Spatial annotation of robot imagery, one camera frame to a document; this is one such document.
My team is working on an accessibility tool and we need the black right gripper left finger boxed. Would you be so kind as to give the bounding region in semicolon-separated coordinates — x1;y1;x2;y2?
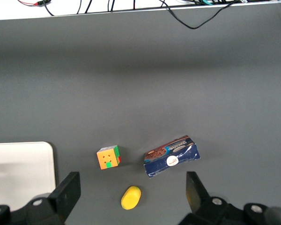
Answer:
0;171;81;225

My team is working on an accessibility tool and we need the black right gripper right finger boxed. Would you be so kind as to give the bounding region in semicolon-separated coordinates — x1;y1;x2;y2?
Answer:
179;171;281;225

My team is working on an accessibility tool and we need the blue cookie box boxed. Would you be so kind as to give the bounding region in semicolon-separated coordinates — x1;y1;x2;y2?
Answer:
144;135;201;179

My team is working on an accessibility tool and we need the pale pink tray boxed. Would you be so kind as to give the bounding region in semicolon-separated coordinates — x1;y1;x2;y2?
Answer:
0;141;57;207

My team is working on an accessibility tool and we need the colourful puzzle cube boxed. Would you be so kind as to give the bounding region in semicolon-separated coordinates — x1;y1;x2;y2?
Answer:
96;144;122;170

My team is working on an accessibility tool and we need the yellow lemon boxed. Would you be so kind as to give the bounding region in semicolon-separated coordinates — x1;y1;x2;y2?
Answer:
120;186;142;210

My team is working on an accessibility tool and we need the black looped table-edge cable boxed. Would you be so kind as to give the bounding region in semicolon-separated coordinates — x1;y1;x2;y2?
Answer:
163;0;243;30

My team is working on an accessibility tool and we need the red thin wire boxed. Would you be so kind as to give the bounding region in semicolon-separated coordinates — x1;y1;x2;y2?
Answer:
17;0;45;7

